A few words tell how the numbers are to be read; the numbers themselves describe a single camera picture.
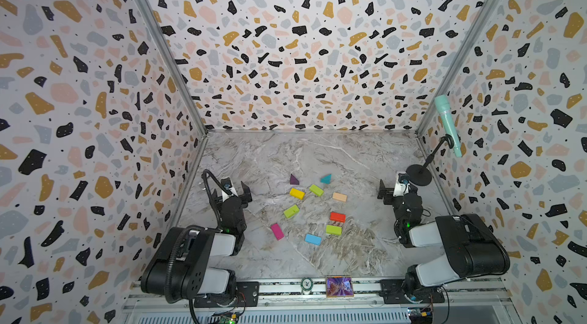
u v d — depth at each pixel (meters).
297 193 0.98
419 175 1.05
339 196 0.98
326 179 1.05
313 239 0.86
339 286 0.75
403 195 0.79
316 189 1.00
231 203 0.70
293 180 1.00
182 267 0.43
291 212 0.92
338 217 0.93
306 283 0.70
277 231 0.88
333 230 0.88
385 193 0.83
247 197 0.85
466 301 0.76
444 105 0.84
